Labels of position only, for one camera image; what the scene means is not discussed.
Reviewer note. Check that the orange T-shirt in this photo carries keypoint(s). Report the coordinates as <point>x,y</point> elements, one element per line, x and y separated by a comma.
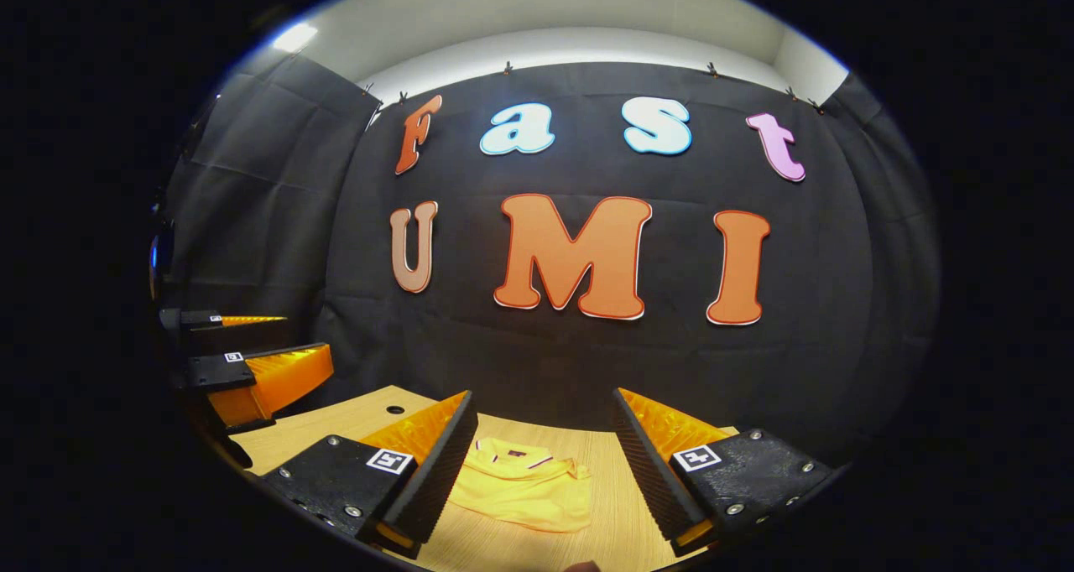
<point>520,492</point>

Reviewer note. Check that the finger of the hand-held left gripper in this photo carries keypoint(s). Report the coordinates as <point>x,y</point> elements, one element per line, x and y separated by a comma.
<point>218,371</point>
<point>193,319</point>

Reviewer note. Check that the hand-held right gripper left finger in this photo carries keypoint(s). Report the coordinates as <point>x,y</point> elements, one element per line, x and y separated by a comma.
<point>440,475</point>

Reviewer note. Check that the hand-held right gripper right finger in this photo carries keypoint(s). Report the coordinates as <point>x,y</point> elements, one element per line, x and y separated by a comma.
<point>650,475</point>

